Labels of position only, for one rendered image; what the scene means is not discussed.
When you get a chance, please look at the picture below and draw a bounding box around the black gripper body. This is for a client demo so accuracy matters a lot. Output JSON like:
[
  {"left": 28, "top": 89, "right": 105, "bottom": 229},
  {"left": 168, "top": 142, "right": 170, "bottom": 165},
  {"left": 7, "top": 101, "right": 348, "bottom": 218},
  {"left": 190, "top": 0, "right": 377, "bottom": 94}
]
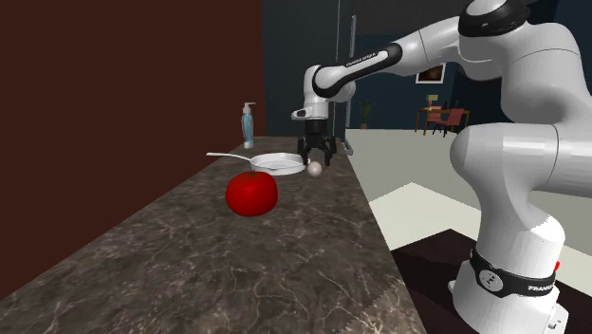
[{"left": 299, "top": 120, "right": 337, "bottom": 151}]

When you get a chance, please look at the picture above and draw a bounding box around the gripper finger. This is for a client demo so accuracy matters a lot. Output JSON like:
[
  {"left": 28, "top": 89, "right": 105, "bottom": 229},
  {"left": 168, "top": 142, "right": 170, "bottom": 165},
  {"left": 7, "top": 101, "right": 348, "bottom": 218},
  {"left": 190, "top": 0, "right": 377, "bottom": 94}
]
[
  {"left": 323, "top": 138, "right": 338, "bottom": 167},
  {"left": 296, "top": 139, "right": 311, "bottom": 166}
]

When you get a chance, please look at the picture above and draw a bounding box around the white frying pan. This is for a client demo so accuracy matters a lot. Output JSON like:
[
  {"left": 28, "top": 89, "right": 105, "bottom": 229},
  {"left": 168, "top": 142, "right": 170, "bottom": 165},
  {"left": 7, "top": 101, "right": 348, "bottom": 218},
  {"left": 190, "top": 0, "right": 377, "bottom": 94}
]
[{"left": 206, "top": 151, "right": 310, "bottom": 177}]

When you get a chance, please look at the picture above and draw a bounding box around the potted green plant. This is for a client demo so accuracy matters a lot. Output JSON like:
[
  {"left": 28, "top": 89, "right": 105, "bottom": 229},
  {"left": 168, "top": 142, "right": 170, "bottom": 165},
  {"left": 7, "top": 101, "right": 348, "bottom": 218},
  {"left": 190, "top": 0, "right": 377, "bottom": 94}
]
[{"left": 359, "top": 101, "right": 377, "bottom": 131}]

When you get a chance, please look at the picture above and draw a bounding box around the blue soap dispenser bottle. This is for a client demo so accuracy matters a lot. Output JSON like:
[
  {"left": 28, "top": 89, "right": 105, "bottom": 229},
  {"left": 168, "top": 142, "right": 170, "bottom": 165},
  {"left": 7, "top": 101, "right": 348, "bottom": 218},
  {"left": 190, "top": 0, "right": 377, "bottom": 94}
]
[{"left": 240, "top": 102, "right": 257, "bottom": 150}]

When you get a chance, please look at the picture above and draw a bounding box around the red tomato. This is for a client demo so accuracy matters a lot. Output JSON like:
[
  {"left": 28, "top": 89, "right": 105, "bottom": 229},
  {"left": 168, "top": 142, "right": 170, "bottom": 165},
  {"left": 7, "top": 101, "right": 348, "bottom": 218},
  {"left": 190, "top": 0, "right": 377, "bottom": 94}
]
[{"left": 225, "top": 170, "right": 279, "bottom": 217}]

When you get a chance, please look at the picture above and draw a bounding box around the brown wooden desk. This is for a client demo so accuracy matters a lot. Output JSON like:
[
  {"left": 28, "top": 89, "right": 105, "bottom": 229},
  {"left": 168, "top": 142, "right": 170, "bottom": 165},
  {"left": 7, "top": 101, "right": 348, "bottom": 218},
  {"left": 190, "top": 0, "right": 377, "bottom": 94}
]
[{"left": 415, "top": 94, "right": 472, "bottom": 136}]

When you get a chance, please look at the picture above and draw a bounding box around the red chair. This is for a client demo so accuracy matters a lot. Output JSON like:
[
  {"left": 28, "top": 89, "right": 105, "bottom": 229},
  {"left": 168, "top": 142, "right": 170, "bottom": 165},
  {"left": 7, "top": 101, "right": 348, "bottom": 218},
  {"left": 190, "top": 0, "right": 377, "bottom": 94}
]
[{"left": 425, "top": 107, "right": 466, "bottom": 139}]

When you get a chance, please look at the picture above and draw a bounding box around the dark robot stand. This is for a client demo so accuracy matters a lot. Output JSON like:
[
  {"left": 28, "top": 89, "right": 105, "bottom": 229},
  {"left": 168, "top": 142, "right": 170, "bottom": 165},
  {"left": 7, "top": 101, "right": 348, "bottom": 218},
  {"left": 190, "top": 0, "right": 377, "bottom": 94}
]
[{"left": 390, "top": 228, "right": 592, "bottom": 334}]

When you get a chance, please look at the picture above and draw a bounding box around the grey upright metal post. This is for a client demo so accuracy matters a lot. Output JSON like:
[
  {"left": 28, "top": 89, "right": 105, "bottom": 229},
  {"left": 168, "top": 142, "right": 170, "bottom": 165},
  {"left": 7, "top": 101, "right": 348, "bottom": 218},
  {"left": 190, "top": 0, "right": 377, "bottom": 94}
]
[{"left": 341, "top": 14, "right": 359, "bottom": 157}]

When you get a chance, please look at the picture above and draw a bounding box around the white framed wall picture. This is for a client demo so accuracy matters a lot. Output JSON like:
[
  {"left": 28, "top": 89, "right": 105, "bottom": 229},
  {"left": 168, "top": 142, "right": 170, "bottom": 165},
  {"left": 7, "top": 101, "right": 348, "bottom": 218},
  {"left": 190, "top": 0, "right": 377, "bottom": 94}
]
[{"left": 415, "top": 63, "right": 447, "bottom": 85}]

